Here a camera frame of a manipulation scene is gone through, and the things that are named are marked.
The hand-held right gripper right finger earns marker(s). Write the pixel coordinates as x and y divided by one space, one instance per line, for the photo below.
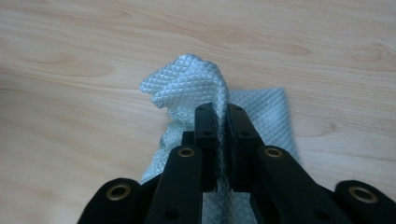
241 140

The light blue cleaning cloth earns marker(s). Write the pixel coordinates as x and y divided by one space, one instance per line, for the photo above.
183 81

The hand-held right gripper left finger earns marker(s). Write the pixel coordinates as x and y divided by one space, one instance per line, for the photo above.
205 140

